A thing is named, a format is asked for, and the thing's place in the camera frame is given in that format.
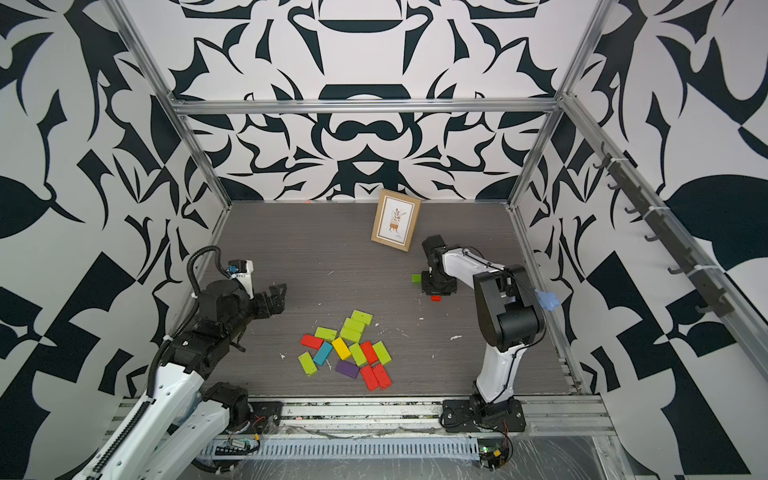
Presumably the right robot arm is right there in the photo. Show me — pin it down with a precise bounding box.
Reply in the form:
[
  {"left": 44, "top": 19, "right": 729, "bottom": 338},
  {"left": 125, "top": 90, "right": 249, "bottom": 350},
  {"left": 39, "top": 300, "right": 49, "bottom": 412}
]
[{"left": 421, "top": 235, "right": 546, "bottom": 407}]

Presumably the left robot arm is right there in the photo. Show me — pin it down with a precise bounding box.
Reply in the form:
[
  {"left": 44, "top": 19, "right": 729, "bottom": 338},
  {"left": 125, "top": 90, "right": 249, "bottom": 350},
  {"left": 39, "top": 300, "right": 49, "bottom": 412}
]
[{"left": 75, "top": 279, "right": 287, "bottom": 479}]

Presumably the lime block upper left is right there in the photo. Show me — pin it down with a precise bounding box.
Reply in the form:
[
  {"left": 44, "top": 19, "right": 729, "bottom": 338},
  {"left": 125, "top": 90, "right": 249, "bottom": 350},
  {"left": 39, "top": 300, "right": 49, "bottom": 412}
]
[{"left": 314, "top": 327, "right": 337, "bottom": 342}]

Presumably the lime block lower left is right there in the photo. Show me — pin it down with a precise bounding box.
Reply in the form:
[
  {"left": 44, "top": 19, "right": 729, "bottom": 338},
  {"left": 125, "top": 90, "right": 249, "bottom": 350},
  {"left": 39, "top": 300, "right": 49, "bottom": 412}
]
[{"left": 298, "top": 352, "right": 318, "bottom": 377}]

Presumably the teal block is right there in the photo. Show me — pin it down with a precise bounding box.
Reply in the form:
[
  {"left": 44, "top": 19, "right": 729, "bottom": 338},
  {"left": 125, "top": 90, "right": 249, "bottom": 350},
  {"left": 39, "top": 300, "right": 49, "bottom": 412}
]
[{"left": 313, "top": 342, "right": 333, "bottom": 365}]

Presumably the lime block top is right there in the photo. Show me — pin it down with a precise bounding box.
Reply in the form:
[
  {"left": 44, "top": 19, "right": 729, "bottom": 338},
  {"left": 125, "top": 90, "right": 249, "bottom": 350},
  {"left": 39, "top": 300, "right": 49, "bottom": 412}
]
[{"left": 351, "top": 310, "right": 373, "bottom": 325}]

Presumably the lime block right centre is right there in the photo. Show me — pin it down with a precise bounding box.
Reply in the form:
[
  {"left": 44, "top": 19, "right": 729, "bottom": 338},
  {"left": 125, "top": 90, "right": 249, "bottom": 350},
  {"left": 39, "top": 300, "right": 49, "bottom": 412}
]
[{"left": 373, "top": 341, "right": 392, "bottom": 365}]

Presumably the lime block stacked middle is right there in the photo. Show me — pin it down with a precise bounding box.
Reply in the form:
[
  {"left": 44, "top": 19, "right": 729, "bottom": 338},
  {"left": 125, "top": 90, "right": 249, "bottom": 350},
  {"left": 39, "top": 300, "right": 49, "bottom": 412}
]
[{"left": 340, "top": 318, "right": 366, "bottom": 343}]

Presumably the yellow block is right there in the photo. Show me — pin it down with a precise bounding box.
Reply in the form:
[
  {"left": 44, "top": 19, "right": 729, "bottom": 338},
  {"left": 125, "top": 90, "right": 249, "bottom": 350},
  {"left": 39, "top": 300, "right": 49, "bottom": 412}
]
[{"left": 331, "top": 338, "right": 352, "bottom": 361}]

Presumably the purple block lower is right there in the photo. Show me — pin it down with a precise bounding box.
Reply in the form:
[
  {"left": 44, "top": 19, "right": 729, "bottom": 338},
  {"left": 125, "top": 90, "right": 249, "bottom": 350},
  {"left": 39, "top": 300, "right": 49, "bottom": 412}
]
[{"left": 335, "top": 360, "right": 360, "bottom": 379}]

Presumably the blue cloth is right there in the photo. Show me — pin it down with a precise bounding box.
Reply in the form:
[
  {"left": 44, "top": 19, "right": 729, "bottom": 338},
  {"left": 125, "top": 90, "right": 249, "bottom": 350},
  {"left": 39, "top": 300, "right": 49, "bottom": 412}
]
[{"left": 536, "top": 290, "right": 561, "bottom": 312}]

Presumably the left circuit board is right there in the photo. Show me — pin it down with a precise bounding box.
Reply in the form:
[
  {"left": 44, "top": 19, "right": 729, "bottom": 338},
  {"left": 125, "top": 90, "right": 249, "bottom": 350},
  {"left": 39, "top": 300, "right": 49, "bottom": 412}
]
[{"left": 215, "top": 440, "right": 261, "bottom": 456}]

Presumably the circuit board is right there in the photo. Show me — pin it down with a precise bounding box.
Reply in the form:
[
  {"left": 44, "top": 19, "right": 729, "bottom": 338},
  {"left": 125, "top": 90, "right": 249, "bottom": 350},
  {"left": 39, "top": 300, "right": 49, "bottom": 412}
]
[
  {"left": 215, "top": 440, "right": 261, "bottom": 456},
  {"left": 479, "top": 446, "right": 511, "bottom": 471}
]

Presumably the right circuit board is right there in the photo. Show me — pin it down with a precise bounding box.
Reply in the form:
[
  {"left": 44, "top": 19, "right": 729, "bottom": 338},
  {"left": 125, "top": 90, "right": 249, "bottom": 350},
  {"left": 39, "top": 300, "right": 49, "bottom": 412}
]
[{"left": 479, "top": 446, "right": 511, "bottom": 471}]

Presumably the wooden picture frame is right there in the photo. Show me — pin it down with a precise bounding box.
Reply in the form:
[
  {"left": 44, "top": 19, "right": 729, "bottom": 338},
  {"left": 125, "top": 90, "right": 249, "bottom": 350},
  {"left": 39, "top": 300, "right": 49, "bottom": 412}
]
[{"left": 371, "top": 190, "right": 422, "bottom": 252}]

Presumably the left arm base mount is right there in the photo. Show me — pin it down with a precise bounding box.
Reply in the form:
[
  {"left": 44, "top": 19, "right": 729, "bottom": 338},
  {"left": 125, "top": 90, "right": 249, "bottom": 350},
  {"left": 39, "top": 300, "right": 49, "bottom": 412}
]
[{"left": 227, "top": 401, "right": 284, "bottom": 435}]

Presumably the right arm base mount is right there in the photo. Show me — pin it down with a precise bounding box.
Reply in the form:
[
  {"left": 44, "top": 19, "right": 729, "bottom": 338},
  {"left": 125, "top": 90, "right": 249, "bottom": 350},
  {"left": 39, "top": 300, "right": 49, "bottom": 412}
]
[{"left": 438, "top": 395, "right": 527, "bottom": 433}]

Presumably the white cable duct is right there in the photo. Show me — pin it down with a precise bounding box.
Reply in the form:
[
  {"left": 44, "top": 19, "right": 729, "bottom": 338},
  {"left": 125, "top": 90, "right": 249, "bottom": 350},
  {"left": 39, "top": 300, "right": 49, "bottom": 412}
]
[{"left": 197, "top": 437, "right": 481, "bottom": 461}]

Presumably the black wall hook rail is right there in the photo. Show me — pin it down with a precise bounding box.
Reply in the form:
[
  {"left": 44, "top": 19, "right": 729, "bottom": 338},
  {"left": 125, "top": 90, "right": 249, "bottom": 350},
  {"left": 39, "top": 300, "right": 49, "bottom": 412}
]
[{"left": 595, "top": 152, "right": 735, "bottom": 318}]

